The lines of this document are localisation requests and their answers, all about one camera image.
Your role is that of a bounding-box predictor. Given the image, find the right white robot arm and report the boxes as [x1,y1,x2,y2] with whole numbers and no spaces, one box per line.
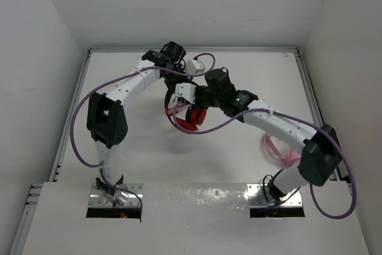
[195,69,341,201]

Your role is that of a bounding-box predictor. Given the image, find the red headphones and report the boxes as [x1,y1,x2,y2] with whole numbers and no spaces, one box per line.
[164,80,208,131]

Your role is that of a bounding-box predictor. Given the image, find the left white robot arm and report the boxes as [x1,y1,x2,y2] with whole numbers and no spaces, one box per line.
[87,41,186,198]

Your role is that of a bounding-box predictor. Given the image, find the aluminium table frame rail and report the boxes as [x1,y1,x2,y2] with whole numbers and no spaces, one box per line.
[10,47,368,254]

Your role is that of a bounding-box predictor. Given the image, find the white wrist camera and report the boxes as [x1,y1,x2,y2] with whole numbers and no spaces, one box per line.
[174,82,197,105]
[184,59,205,75]

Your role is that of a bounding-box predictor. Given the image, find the pink headphones with cable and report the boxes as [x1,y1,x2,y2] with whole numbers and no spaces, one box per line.
[262,134,301,168]

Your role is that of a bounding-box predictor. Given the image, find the metal base plate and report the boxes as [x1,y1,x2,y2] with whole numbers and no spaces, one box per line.
[88,184,143,208]
[247,183,303,208]

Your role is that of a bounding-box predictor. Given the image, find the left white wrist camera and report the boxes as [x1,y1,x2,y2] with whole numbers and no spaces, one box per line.
[184,59,205,75]

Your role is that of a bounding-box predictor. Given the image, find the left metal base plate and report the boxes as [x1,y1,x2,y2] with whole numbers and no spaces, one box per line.
[88,184,143,208]

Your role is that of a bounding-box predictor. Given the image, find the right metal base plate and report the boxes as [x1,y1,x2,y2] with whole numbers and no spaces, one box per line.
[247,183,303,208]

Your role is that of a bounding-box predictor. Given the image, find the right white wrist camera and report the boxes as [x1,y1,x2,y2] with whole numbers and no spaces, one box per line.
[174,82,197,105]

